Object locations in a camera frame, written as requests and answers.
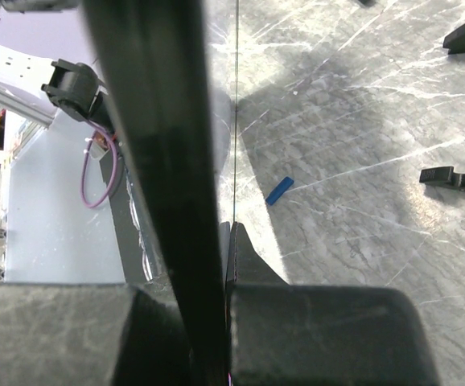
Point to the white whiteboard black frame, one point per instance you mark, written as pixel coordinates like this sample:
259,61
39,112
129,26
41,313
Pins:
170,68

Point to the black perforated music stand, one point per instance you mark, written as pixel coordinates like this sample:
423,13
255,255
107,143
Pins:
367,2

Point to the blue marker cap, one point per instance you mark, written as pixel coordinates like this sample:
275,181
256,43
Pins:
283,186

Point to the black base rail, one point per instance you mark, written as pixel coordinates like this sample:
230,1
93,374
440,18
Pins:
140,259

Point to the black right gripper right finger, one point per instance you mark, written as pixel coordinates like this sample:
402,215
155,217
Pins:
282,334

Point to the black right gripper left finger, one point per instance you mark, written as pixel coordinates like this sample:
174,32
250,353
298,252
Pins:
90,335

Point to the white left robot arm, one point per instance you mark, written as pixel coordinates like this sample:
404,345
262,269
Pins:
74,88

